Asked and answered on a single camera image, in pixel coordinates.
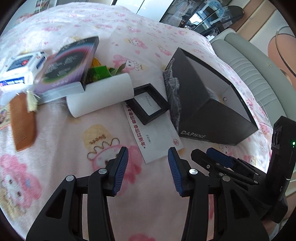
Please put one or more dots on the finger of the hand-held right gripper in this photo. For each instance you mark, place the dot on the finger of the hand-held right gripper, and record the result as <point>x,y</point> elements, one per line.
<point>201,158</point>
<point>219,156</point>

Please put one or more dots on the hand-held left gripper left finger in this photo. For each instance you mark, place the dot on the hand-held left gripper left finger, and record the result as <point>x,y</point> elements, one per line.
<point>121,169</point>

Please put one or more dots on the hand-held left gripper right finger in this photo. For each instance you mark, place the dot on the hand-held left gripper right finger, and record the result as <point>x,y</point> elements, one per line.
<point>174,171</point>

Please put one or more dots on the white envelope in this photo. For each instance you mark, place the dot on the white envelope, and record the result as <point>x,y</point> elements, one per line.
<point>157,139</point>

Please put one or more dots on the black shoe box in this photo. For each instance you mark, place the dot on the black shoe box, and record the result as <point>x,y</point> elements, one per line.
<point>196,104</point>

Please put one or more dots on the pink printed blanket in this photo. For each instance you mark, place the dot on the pink printed blanket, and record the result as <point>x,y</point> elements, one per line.
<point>69,185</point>

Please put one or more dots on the white paper roll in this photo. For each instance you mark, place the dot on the white paper roll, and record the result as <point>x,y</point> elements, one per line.
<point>101,97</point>

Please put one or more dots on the grey upholstered bed headboard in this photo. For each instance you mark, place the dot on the grey upholstered bed headboard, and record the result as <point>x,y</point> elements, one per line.
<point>249,64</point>

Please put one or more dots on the green yellow snack wrapper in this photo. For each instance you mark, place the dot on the green yellow snack wrapper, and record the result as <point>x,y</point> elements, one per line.
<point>99,71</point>

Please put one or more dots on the wooden comb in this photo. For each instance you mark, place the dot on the wooden comb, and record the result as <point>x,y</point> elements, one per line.
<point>24,125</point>

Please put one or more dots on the purple black flat box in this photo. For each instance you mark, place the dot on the purple black flat box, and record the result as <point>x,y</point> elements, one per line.
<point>67,67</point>

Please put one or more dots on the small yellow picture card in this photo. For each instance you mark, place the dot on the small yellow picture card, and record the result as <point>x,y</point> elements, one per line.
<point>4,118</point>

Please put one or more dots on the white blue wet wipes pack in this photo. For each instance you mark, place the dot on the white blue wet wipes pack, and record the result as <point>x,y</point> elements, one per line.
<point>20,69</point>

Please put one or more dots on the black skateboard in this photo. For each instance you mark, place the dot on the black skateboard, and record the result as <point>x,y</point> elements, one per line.
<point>222,14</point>

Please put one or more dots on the glass door wardrobe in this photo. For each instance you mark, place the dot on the glass door wardrobe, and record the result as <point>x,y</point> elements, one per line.
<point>175,11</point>

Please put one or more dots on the white wardrobe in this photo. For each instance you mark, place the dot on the white wardrobe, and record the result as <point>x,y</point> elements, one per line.
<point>152,7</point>

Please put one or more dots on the black square frame box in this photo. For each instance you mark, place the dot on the black square frame box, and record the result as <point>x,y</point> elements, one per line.
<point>157,95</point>

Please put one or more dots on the round wall decoration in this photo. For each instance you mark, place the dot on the round wall decoration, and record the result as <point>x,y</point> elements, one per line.
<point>282,53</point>

